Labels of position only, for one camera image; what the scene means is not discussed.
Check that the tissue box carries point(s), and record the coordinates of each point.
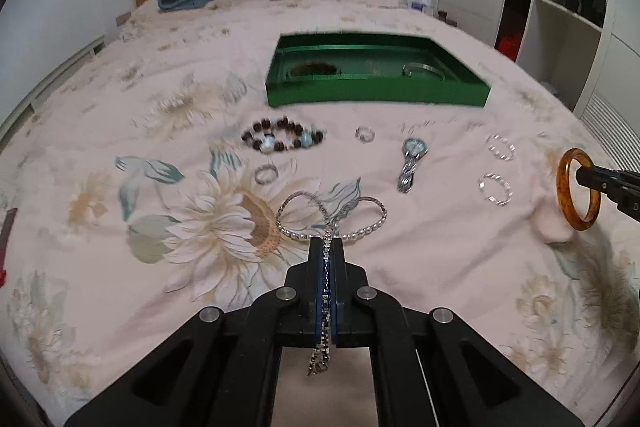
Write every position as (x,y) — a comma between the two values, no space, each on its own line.
(421,6)

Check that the plain silver bangle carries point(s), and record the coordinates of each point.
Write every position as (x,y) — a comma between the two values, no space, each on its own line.
(422,66)

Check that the amber bangle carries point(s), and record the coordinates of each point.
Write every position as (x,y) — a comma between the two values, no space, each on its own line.
(563,192)

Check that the white low slatted cabinet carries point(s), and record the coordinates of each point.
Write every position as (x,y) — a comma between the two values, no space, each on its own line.
(45,82)

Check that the green tray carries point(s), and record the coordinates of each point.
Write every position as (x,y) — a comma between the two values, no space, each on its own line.
(375,95)

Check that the twisted silver bangle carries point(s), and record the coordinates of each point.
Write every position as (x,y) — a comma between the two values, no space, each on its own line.
(489,146)
(481,187)

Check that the red fire extinguisher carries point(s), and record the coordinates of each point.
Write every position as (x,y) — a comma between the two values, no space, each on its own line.
(507,46)

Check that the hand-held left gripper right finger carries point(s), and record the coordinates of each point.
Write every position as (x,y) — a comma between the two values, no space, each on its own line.
(338,292)

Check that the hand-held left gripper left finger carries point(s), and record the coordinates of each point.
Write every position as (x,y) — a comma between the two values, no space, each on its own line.
(314,292)

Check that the silver wristwatch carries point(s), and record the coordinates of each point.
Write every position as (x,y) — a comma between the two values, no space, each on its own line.
(414,148)

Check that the wall outlet plate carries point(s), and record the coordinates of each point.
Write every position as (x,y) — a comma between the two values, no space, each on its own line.
(122,19)

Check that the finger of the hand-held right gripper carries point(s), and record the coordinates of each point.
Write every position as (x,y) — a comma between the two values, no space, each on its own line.
(631,204)
(597,177)

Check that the dark brown bangle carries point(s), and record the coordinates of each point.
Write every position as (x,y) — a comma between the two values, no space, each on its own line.
(300,68)

